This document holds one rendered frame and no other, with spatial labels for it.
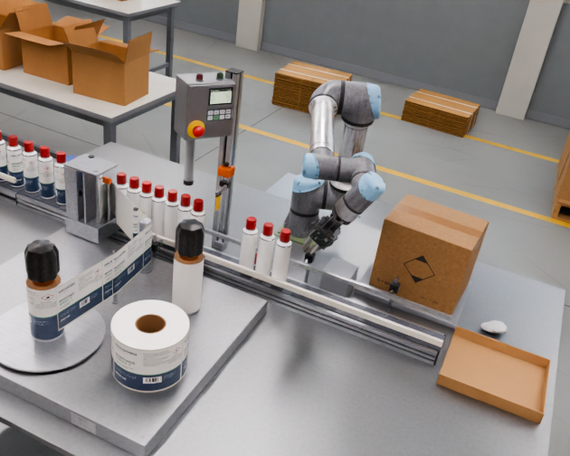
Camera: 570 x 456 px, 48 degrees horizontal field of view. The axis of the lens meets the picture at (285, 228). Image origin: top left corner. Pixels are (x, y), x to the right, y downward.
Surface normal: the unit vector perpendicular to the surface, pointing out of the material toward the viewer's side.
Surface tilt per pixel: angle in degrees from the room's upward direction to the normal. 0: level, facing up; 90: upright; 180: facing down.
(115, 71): 90
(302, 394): 0
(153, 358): 90
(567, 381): 0
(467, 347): 0
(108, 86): 90
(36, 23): 75
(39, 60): 91
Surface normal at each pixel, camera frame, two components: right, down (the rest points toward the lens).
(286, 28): -0.42, 0.41
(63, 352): 0.12, -0.85
